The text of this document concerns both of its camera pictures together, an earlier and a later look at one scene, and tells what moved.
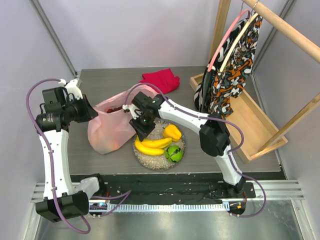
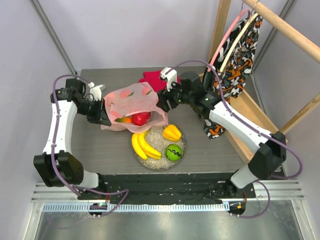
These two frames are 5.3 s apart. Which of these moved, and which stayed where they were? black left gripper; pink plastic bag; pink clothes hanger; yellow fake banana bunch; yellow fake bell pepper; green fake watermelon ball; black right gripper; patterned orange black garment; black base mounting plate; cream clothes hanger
Moved: pink plastic bag; yellow fake banana bunch; black right gripper; black left gripper
Stayed: yellow fake bell pepper; pink clothes hanger; black base mounting plate; green fake watermelon ball; cream clothes hanger; patterned orange black garment
